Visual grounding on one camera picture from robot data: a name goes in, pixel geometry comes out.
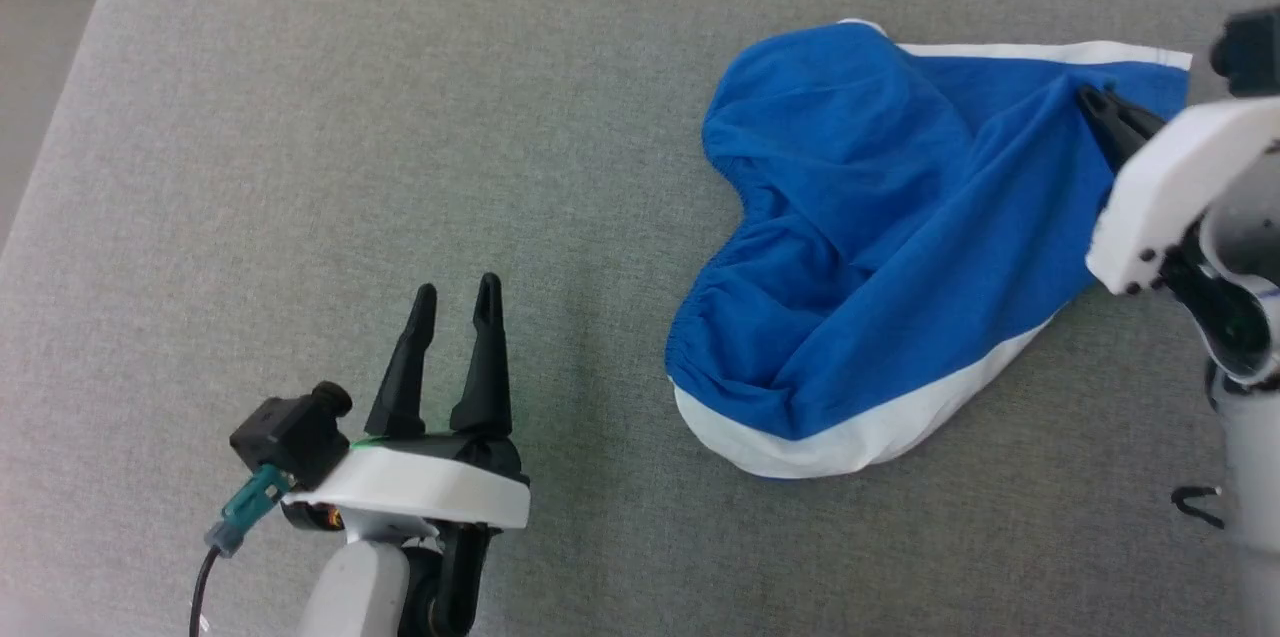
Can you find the grey fabric sofa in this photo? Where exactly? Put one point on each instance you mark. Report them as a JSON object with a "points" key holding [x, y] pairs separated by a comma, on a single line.
{"points": [[300, 167]]}

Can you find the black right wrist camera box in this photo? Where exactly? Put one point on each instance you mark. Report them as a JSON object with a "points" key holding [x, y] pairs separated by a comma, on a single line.
{"points": [[1250, 52]]}

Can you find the blue shorts with white stripes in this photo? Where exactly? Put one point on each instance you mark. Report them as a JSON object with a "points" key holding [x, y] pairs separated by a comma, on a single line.
{"points": [[880, 247]]}

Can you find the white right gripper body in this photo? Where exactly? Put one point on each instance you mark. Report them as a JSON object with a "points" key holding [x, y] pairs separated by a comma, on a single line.
{"points": [[1180, 187]]}

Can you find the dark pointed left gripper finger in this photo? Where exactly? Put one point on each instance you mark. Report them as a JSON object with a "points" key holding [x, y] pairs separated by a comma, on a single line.
{"points": [[485, 357], [405, 367]]}

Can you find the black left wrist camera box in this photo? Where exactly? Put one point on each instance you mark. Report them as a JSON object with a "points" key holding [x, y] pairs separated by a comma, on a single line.
{"points": [[290, 432]]}

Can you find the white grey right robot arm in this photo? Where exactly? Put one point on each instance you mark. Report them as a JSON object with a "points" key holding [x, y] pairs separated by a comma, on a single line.
{"points": [[1245, 347]]}

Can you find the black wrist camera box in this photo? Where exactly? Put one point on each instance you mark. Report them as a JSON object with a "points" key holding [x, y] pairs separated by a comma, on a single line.
{"points": [[290, 432], [1250, 52]]}

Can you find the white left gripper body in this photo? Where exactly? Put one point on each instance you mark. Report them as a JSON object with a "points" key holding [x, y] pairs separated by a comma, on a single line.
{"points": [[430, 492]]}

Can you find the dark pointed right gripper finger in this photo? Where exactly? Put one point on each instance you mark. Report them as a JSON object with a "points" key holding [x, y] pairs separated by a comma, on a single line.
{"points": [[1120, 122]]}

